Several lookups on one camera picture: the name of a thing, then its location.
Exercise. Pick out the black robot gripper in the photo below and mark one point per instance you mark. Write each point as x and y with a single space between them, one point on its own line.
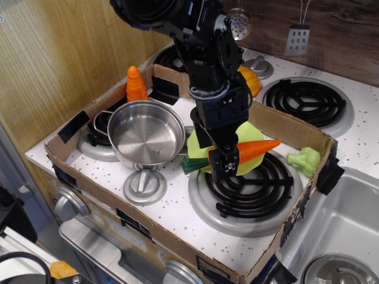
216 121

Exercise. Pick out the orange toy carrot green stem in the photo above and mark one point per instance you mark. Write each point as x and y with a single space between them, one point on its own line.
251 154

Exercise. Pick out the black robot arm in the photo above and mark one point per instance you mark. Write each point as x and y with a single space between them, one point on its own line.
204 42

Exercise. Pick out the light green plastic plate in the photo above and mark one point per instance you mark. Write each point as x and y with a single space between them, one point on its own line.
246 132

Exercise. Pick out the upright orange toy carrot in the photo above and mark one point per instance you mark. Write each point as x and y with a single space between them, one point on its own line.
135 88

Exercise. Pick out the stainless steel pot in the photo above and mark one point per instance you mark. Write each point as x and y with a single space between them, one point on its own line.
145 134

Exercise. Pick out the front right black burner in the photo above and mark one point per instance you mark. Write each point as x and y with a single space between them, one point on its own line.
251 205

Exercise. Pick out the silver stovetop knob front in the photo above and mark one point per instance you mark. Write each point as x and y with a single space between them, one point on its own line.
144 187

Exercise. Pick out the silver stovetop knob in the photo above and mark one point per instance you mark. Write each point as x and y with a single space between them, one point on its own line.
262 68
144 187

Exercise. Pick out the orange toy pumpkin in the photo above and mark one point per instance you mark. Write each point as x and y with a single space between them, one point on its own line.
252 80

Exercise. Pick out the green toy broccoli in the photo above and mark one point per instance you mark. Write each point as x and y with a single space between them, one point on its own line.
308 160

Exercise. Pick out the silver stovetop knob back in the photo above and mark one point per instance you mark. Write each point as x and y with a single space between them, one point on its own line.
262 68

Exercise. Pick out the cardboard fence with black tape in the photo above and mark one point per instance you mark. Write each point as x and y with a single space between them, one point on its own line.
170 229

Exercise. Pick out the back right black burner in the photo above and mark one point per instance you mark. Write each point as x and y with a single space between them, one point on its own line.
314 101

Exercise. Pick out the front left black burner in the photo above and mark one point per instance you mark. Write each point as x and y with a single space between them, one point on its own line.
92 141

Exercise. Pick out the silver oven knob right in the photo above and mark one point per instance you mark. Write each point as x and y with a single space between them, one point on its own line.
177 272

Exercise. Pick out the silver oven knob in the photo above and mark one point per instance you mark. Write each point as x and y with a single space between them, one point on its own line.
177 272
69 205

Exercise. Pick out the hanging metal strainer ladle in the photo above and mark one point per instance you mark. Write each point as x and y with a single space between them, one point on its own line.
240 22

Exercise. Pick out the hanging metal slotted spatula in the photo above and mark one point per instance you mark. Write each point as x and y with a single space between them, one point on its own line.
298 34

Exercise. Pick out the stainless steel sink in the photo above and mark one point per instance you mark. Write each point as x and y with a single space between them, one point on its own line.
345 221

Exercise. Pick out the silver oven knob left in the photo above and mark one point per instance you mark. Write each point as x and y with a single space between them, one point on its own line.
69 205

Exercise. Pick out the silver sink drain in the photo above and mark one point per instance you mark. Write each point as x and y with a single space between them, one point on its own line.
338 268

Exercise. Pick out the orange object bottom left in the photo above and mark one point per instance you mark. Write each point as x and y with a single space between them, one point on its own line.
61 269

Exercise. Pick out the black device left edge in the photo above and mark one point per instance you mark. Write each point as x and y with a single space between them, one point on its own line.
14 216

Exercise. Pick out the silver oven door handle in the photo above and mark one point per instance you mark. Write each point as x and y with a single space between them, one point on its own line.
96 249

